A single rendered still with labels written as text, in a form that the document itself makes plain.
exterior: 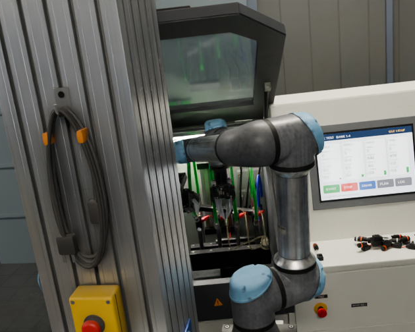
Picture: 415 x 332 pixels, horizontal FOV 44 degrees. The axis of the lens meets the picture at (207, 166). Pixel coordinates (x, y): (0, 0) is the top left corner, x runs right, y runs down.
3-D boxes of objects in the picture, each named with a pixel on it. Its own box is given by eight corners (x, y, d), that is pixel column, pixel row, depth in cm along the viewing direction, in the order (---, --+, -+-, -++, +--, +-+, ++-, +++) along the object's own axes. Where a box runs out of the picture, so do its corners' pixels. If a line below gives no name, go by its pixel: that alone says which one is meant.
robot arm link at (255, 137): (237, 176, 117) (175, 170, 162) (279, 166, 120) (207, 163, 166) (228, 126, 116) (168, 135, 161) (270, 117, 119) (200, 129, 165)
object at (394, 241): (359, 255, 198) (359, 242, 197) (352, 243, 208) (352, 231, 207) (418, 249, 197) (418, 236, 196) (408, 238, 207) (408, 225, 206)
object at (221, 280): (128, 328, 202) (122, 292, 197) (130, 321, 206) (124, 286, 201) (284, 313, 199) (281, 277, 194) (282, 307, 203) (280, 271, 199)
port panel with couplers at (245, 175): (238, 207, 241) (231, 145, 232) (238, 205, 244) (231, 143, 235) (265, 205, 240) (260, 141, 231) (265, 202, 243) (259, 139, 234)
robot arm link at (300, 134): (261, 297, 147) (251, 114, 129) (305, 282, 152) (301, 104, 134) (283, 319, 137) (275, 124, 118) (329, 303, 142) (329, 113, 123)
